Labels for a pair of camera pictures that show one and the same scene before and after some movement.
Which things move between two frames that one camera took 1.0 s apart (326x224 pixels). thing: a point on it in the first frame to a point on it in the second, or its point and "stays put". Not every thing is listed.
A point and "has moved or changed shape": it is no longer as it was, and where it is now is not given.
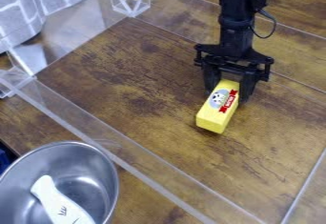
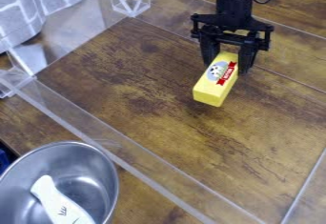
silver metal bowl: [83, 173] stays put
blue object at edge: [6, 162] stays put
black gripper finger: [248, 83] to [248, 54]
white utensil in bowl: [63, 211] stays put
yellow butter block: [219, 107] has moved or changed shape
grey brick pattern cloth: [27, 0] stays put
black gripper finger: [211, 77] to [210, 50]
